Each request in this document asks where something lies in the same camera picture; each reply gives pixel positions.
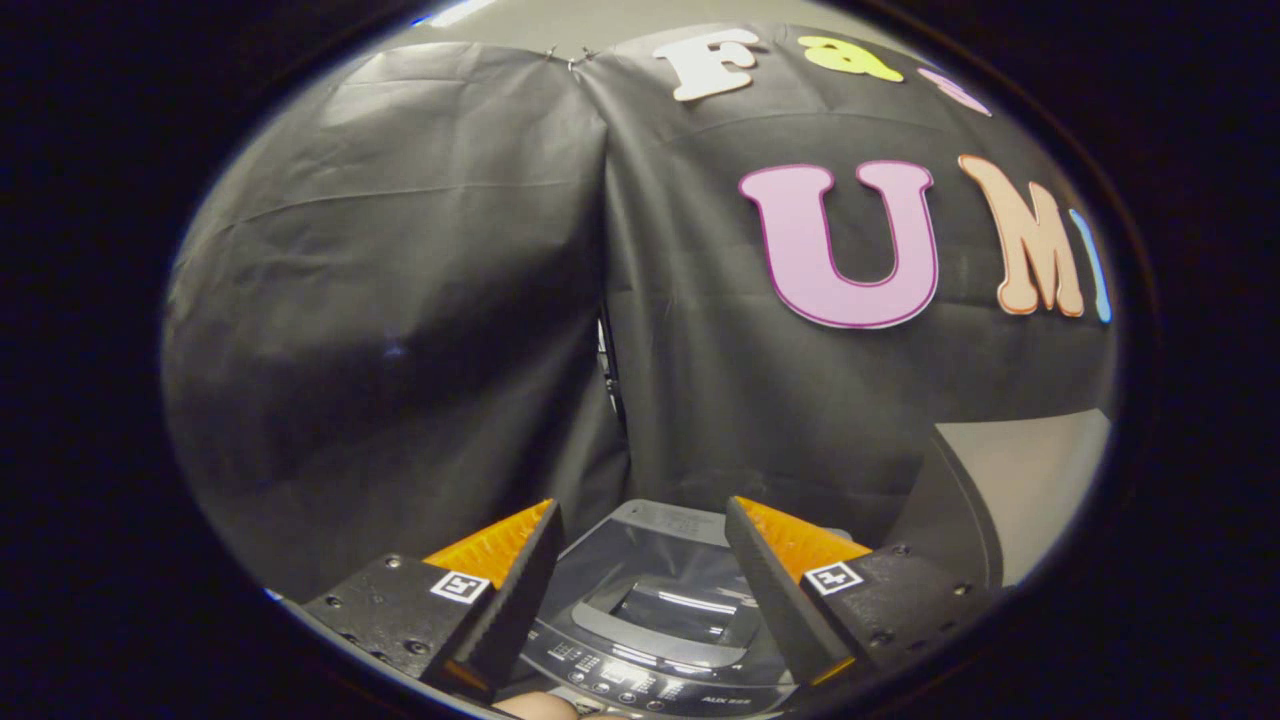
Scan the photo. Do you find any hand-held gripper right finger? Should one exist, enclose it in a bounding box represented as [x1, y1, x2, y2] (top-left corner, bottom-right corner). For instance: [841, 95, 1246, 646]
[724, 495, 1001, 691]

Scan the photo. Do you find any white backdrop stand pole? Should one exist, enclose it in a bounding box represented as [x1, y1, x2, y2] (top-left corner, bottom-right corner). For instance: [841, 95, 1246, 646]
[597, 305, 627, 431]

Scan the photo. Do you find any black backdrop cloth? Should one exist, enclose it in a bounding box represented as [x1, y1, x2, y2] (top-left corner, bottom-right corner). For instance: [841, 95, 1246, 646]
[160, 25, 1121, 601]

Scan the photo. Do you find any dark grey washing machine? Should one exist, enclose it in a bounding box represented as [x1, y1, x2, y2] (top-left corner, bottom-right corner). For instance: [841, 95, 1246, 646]
[500, 498, 871, 720]

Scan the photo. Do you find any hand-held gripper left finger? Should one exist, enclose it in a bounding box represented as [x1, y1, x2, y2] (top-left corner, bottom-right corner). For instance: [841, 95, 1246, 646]
[300, 498, 566, 701]

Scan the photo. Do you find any grey cabinet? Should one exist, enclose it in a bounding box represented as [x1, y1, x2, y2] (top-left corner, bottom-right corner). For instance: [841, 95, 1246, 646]
[885, 408, 1113, 591]

